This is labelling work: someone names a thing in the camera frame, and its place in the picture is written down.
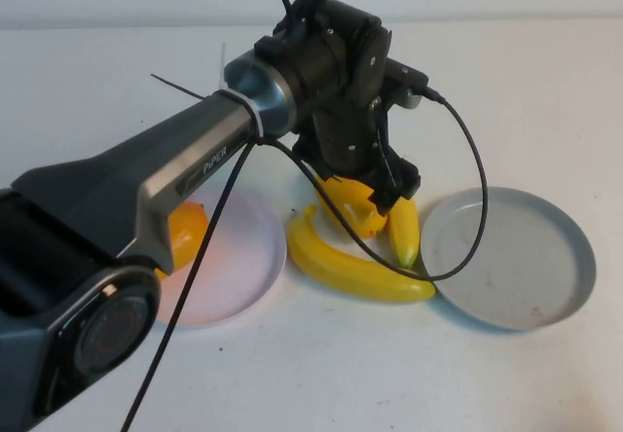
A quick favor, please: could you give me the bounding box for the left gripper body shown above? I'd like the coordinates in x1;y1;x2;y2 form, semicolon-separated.
293;97;421;195

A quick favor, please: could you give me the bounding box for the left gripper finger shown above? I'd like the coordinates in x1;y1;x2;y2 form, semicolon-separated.
393;180;421;202
371;190;393;218

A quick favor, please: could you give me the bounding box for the orange-yellow mango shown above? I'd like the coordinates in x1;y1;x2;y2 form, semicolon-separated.
312;173;391;239
155;200;211;280

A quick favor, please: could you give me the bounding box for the yellow banana with green tip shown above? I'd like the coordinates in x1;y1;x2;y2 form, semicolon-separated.
386;197;421;270

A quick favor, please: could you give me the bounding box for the yellow banana with pale tip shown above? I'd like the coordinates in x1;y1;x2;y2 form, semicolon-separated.
287;203;437;305

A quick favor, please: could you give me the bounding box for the grey round plate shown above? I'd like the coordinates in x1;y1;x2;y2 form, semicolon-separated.
421;186;598;333

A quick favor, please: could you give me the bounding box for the pink round plate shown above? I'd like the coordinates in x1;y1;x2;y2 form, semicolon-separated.
154;189;288;329

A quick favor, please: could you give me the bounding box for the white zip tie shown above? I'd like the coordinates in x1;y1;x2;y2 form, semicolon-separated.
217;41;265;145

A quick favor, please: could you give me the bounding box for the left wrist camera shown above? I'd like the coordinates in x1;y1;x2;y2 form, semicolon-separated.
384;58;432;110

